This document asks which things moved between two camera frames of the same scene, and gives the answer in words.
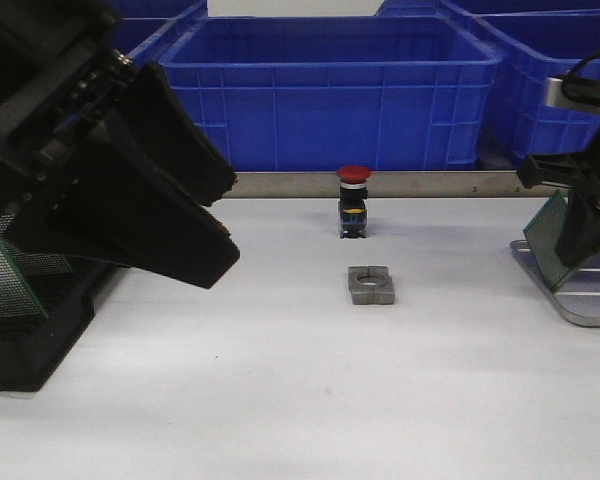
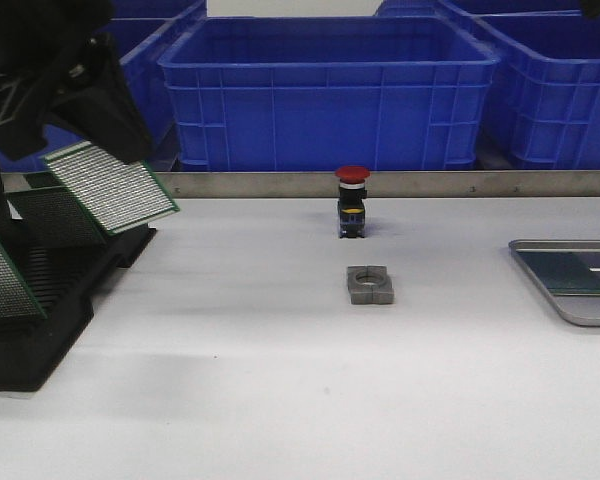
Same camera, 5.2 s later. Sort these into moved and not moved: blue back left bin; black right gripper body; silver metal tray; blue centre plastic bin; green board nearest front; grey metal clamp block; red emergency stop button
Moved: black right gripper body
Not moved: grey metal clamp block; blue back left bin; red emergency stop button; silver metal tray; blue centre plastic bin; green board nearest front
